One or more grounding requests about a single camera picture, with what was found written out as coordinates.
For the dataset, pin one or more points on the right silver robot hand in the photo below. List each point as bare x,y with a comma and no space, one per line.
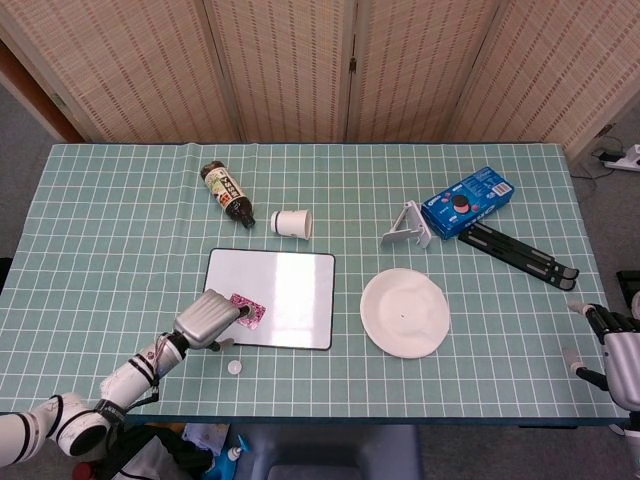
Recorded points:
622,365

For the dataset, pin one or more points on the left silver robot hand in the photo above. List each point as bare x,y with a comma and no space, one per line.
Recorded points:
205,320

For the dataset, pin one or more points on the pink patterned rectangular patch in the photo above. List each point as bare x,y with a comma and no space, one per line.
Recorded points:
256,319

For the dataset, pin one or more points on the small white round cap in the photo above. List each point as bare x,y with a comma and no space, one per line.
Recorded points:
234,367

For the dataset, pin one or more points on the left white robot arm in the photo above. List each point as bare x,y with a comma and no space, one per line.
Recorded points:
130,375

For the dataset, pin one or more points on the white board tablet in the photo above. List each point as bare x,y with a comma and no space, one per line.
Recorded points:
295,290

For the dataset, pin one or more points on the black box with white disc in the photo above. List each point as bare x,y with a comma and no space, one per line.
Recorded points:
629,282

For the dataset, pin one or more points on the white crumpled cloth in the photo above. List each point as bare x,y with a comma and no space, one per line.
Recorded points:
205,436

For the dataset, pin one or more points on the dark tea bottle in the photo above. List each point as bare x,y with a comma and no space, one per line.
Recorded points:
227,192

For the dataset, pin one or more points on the white paper cup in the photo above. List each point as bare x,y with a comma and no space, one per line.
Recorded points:
292,223

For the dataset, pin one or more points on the black bag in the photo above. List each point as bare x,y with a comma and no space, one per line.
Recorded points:
190,455

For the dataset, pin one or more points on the blue white spray bottle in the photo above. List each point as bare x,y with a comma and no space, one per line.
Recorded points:
227,457

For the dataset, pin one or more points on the green grid tablecloth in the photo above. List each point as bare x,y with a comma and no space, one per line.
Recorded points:
125,200

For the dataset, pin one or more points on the black folding laptop stand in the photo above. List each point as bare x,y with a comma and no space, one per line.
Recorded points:
520,255

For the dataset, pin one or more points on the grey plastic bag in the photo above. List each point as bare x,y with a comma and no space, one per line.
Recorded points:
145,462

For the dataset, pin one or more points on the grey blue chair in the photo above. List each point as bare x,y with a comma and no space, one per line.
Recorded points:
330,450

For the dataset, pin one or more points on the red round cap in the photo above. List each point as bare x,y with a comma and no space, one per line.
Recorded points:
83,471

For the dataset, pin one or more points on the white paper plate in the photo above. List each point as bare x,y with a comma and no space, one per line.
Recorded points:
405,312

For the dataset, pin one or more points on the black object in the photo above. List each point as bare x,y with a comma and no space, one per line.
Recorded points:
5,275

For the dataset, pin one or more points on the white power strip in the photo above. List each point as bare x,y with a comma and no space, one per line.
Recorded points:
627,159

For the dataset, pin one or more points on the blue Oreo cookie box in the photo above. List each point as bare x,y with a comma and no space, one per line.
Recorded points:
467,205

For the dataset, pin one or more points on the white folding phone stand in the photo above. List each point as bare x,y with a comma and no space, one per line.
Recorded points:
422,232

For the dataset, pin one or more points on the bamboo folding screen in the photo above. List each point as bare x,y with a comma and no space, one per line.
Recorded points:
290,70

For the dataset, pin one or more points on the brown wooden door frame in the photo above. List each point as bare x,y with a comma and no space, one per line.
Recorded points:
30,90

